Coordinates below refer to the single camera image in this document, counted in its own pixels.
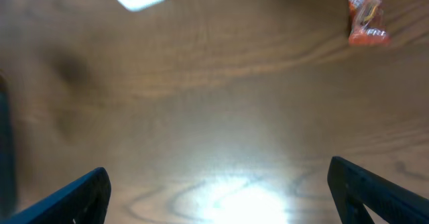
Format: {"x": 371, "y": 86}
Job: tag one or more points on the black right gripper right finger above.
{"x": 355, "y": 189}

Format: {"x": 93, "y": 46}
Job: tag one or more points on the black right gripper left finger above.
{"x": 84, "y": 200}

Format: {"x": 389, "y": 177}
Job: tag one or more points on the orange snack bar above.
{"x": 367, "y": 27}

